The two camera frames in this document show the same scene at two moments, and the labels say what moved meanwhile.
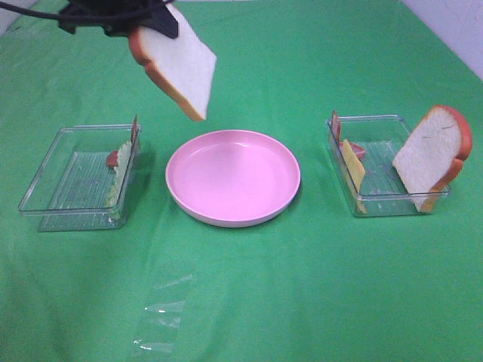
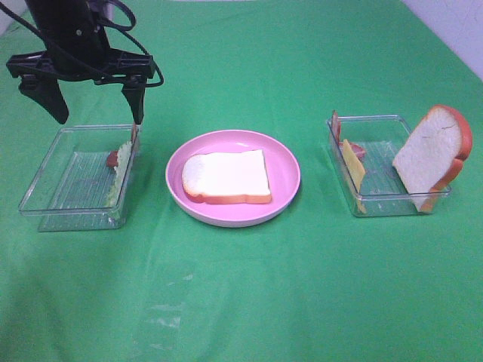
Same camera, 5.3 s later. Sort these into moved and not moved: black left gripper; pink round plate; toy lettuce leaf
Moved: black left gripper
Not moved: pink round plate; toy lettuce leaf
